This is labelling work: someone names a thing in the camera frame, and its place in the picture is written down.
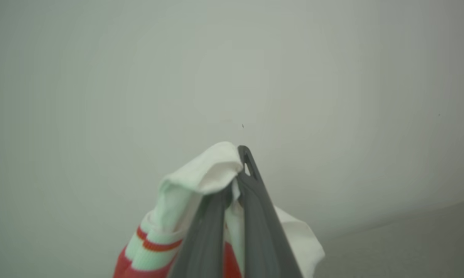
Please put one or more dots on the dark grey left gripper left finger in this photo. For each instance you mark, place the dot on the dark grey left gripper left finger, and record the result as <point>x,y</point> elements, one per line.
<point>205,239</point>

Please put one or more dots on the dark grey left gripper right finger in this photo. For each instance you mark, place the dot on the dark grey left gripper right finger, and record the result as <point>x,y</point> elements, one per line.
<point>262,231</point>

